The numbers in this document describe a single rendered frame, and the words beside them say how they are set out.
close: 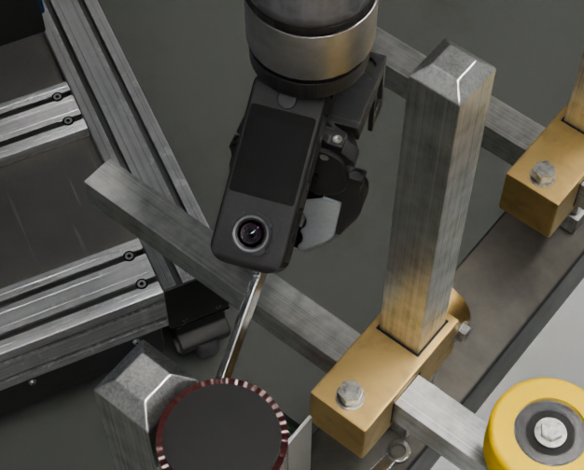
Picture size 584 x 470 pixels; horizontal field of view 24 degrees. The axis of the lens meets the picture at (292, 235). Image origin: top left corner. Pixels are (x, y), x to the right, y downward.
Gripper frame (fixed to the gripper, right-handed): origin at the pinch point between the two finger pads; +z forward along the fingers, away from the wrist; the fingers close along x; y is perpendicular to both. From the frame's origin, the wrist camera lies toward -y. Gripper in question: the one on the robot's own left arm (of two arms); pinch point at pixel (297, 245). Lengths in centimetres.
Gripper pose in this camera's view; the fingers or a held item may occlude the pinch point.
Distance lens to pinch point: 94.5
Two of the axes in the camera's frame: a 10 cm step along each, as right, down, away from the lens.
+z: 0.0, 5.3, 8.5
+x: -9.5, -2.7, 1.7
